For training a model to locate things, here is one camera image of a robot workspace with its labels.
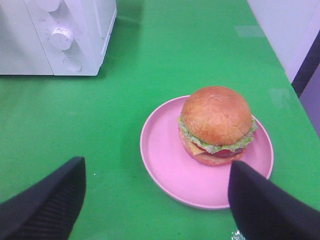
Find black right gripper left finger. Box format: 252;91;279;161
0;156;86;240

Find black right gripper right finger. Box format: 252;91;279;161
227;160;320;240

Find pink round plate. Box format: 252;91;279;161
139;95;275;210

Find burger with lettuce and cheese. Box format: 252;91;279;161
177;86;259;166

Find round white door release button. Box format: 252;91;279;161
63;57;82;72

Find white microwave door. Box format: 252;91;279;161
0;0;53;75

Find white microwave oven body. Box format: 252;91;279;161
23;0;118;77

